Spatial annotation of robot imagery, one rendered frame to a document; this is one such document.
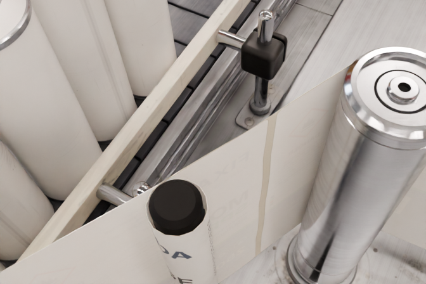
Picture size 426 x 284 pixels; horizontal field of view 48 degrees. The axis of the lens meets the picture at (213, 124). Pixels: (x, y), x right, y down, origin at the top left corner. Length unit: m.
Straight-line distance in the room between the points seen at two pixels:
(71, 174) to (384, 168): 0.21
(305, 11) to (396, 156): 0.38
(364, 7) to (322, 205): 0.28
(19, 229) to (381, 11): 0.35
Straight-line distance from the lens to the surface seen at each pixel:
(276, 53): 0.37
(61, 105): 0.28
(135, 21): 0.33
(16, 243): 0.33
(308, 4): 0.54
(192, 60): 0.37
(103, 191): 0.32
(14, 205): 0.30
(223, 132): 0.43
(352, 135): 0.17
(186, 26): 0.44
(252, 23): 0.45
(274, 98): 0.45
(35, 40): 0.25
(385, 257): 0.34
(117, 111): 0.35
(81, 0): 0.28
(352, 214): 0.21
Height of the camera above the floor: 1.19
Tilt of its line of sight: 57 degrees down
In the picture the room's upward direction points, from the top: 5 degrees counter-clockwise
